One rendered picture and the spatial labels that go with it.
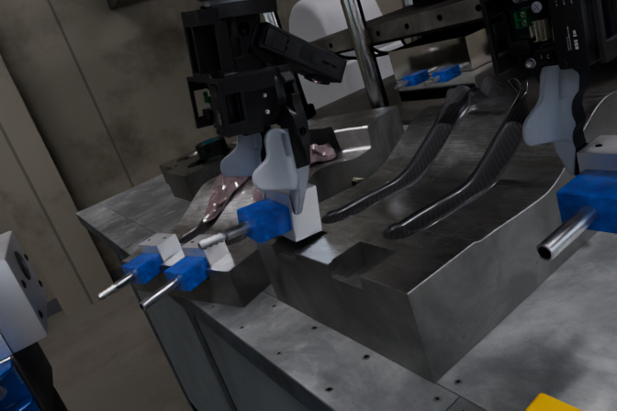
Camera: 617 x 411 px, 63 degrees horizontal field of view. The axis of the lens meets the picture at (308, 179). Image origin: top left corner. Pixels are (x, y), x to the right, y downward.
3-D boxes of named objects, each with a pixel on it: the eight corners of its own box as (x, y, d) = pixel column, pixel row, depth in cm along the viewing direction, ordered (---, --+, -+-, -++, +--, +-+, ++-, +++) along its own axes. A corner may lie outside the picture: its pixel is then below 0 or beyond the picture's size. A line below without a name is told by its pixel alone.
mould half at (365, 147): (243, 308, 64) (212, 232, 61) (135, 290, 81) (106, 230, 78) (411, 157, 99) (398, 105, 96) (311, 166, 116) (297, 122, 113)
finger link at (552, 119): (505, 188, 38) (508, 71, 34) (547, 158, 41) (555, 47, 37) (544, 201, 36) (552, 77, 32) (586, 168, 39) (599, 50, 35)
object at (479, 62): (480, 105, 125) (465, 36, 120) (403, 109, 148) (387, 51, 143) (582, 47, 149) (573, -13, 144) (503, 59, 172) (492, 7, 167)
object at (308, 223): (215, 278, 48) (204, 227, 46) (194, 261, 52) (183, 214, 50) (322, 230, 55) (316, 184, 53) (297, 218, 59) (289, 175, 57)
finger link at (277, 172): (258, 228, 50) (232, 138, 48) (306, 210, 53) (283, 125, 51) (273, 230, 47) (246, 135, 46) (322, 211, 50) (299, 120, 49)
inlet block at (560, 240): (591, 299, 30) (577, 220, 29) (517, 280, 34) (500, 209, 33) (681, 203, 36) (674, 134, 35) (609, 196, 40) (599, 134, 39)
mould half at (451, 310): (434, 384, 42) (391, 243, 38) (277, 300, 63) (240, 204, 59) (683, 151, 66) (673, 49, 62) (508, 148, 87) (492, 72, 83)
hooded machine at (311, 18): (319, 190, 357) (261, 16, 321) (378, 160, 378) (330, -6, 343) (375, 204, 298) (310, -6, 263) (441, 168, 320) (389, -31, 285)
